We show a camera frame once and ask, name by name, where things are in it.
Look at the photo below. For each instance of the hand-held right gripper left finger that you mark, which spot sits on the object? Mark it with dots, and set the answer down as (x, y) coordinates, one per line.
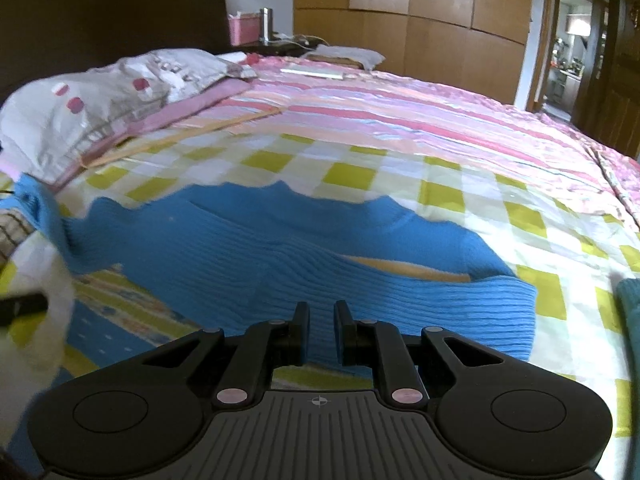
(303, 332)

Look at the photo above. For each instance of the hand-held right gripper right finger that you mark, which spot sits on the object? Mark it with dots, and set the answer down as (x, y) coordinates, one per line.
(342, 334)

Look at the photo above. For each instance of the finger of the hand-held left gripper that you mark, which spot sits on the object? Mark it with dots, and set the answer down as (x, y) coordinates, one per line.
(22, 307)

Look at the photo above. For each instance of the blue knit sweater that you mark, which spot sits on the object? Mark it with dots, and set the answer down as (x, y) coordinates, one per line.
(225, 260)

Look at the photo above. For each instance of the brown plaid cloth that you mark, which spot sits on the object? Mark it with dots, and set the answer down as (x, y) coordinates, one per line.
(15, 237)

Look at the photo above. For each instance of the yellow checkered blanket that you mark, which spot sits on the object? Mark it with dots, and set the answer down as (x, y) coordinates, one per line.
(450, 185)

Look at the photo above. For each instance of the grey printed pillow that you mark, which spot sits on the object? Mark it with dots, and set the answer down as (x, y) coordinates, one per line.
(100, 100)

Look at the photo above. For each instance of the pink striped quilt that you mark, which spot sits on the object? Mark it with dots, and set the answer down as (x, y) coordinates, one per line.
(400, 110)

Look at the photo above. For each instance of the pink pillow sheet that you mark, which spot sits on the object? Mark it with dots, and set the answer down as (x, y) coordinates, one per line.
(210, 95)

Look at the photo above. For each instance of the white flat box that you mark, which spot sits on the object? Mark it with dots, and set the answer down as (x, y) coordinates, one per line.
(315, 72)

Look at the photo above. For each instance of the clear plastic bag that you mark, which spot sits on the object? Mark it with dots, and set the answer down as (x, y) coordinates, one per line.
(350, 55)

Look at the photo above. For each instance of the dark nightstand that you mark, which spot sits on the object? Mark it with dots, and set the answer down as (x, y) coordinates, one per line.
(280, 49)

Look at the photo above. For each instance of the teal cloth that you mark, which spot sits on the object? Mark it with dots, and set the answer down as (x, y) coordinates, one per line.
(631, 330)

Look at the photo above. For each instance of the dark wooden headboard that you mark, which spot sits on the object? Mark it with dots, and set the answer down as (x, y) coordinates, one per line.
(100, 10)

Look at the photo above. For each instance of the pink basket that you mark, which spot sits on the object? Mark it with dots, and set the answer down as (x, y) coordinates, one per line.
(244, 30)

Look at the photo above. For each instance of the metal thermos flask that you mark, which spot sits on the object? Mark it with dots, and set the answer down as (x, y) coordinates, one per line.
(266, 25)

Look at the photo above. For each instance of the wooden wardrobe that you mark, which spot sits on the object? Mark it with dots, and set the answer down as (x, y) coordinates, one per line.
(425, 10)

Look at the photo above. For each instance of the brown wooden door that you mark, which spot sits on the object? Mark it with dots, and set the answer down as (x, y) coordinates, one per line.
(620, 85)

